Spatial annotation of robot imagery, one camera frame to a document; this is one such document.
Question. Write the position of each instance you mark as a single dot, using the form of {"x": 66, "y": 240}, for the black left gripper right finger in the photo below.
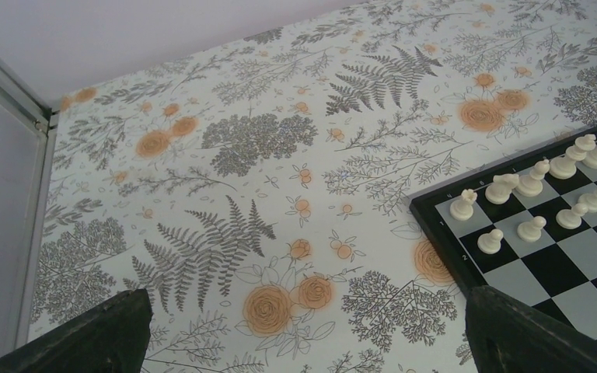
{"x": 506, "y": 335}

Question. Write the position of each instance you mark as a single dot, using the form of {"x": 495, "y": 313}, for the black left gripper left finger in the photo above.
{"x": 113, "y": 336}

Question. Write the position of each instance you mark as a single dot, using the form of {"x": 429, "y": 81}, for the white chess pawn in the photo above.
{"x": 589, "y": 200}
{"x": 531, "y": 231}
{"x": 490, "y": 243}
{"x": 571, "y": 218}

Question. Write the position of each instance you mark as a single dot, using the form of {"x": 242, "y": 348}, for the white chess rook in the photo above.
{"x": 461, "y": 209}

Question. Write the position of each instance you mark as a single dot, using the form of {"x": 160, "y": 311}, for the white chess knight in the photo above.
{"x": 499, "y": 191}

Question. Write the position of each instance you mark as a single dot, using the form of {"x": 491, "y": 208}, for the white chess bishop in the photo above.
{"x": 531, "y": 184}

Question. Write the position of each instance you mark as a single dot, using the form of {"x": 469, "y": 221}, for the white chess queen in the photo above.
{"x": 565, "y": 166}

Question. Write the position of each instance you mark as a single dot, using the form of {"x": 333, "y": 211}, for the black white chessboard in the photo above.
{"x": 556, "y": 275}

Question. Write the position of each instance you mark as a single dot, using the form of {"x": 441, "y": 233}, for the floral patterned table mat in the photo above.
{"x": 259, "y": 190}

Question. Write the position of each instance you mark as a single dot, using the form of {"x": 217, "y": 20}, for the aluminium rail frame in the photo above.
{"x": 24, "y": 126}

